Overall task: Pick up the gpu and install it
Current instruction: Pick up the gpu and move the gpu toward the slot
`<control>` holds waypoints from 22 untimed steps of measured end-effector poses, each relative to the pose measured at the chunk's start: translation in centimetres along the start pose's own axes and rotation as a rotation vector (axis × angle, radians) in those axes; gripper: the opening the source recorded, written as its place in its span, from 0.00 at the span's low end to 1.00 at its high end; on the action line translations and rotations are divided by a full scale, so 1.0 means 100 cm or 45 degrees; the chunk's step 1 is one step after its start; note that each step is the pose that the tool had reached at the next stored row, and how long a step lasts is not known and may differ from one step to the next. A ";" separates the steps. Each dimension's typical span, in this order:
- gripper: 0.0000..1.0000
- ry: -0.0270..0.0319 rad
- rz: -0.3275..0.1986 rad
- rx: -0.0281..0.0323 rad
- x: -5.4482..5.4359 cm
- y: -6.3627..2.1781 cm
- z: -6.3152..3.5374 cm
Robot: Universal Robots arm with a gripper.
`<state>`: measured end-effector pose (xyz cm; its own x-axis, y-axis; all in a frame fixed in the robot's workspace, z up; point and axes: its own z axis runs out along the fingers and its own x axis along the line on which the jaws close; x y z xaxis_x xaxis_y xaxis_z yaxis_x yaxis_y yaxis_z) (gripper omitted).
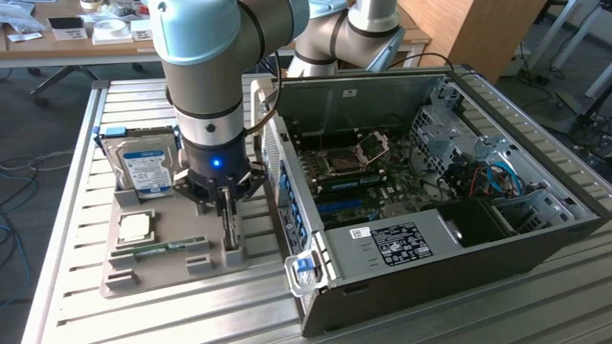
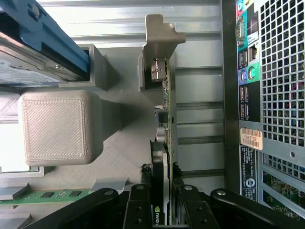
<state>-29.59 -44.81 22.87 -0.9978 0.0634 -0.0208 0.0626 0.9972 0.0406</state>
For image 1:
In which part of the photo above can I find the blue floor cable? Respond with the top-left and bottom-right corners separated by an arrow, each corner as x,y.
0,175 -> 38,310

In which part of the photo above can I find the wooden desk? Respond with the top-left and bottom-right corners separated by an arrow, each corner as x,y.
0,0 -> 430,69

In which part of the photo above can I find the red wire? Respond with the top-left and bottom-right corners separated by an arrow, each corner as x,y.
466,164 -> 485,197

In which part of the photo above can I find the green RAM stick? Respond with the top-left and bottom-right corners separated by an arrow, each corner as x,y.
110,236 -> 208,257

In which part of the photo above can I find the CPU socket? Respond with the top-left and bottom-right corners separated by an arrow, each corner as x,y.
324,148 -> 365,177

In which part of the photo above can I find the flat white box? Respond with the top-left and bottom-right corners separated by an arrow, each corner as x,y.
89,27 -> 134,46

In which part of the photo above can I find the white floor cable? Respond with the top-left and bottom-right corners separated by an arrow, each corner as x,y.
0,149 -> 73,172

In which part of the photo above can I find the clear plastic bag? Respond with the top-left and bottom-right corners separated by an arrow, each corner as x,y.
0,0 -> 48,34

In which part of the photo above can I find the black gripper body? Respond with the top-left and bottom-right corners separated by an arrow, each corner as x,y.
184,138 -> 250,187

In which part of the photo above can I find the graphics card with metal bracket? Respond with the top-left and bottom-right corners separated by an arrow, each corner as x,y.
214,184 -> 240,252

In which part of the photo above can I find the green motherboard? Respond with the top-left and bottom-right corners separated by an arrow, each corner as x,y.
296,132 -> 444,230

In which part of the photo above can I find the small white labelled box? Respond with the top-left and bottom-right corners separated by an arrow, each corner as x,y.
129,18 -> 154,42

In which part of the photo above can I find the blue wire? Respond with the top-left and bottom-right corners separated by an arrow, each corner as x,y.
481,161 -> 525,199

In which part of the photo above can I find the hard disk in blue caddy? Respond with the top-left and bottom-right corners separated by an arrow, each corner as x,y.
90,124 -> 182,200

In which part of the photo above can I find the grey parts rack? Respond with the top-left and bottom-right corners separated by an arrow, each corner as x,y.
98,143 -> 252,299

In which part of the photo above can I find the silver CPU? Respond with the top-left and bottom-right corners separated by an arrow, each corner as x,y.
117,214 -> 153,241

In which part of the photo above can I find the white paper slip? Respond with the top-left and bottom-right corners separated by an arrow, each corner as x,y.
5,32 -> 44,44

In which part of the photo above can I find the white tape roll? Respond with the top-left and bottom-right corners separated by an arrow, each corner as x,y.
93,19 -> 128,37

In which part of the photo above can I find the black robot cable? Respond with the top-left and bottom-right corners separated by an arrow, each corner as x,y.
405,52 -> 480,78

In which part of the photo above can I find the open grey PC case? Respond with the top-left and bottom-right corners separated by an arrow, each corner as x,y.
248,64 -> 612,338

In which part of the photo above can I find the metal disk bay cage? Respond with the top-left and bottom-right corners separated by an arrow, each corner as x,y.
409,103 -> 577,234

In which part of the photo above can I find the blue expansion slot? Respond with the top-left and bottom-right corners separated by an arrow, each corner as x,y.
317,198 -> 364,215

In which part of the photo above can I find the grey power supply unit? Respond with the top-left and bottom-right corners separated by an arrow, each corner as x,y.
313,209 -> 464,285

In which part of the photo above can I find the metal socket cover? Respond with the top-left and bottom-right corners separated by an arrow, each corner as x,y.
356,130 -> 390,166

